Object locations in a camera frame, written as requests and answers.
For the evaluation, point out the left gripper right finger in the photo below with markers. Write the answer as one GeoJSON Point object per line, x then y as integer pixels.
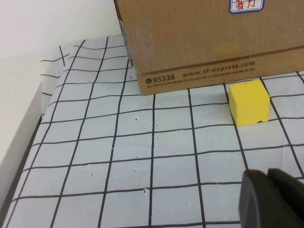
{"type": "Point", "coordinates": [289, 187]}

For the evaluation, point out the cardboard box with F2 print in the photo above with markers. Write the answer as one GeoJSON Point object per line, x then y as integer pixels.
{"type": "Point", "coordinates": [202, 42]}

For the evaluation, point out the white black-grid tablecloth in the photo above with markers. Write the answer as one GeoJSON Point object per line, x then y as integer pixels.
{"type": "Point", "coordinates": [118, 154]}

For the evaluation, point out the chips label sticker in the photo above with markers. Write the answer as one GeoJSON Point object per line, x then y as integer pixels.
{"type": "Point", "coordinates": [245, 6]}

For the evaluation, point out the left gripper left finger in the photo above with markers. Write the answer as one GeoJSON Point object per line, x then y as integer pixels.
{"type": "Point", "coordinates": [259, 204]}

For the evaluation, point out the yellow foam cube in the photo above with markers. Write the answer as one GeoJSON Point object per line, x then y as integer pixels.
{"type": "Point", "coordinates": [249, 104]}

